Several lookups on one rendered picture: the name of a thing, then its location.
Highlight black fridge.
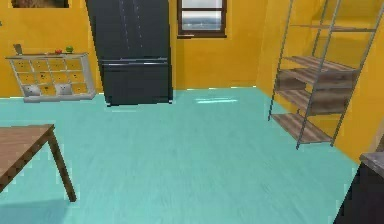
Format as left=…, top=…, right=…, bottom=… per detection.
left=85, top=0, right=174, bottom=108

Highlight dark framed window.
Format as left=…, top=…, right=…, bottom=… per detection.
left=176, top=0, right=228, bottom=39

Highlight metal and wood shelf rack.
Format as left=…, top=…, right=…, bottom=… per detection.
left=267, top=0, right=384, bottom=150

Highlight white cube shelf unit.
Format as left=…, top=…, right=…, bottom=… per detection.
left=5, top=52, right=97, bottom=103

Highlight brown wooden table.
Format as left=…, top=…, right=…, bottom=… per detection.
left=0, top=123, right=78, bottom=203

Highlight dark cupboard with grey worktop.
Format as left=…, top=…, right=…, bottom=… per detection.
left=333, top=151, right=384, bottom=224

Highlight dark framed wall picture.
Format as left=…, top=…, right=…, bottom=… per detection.
left=10, top=0, right=70, bottom=9

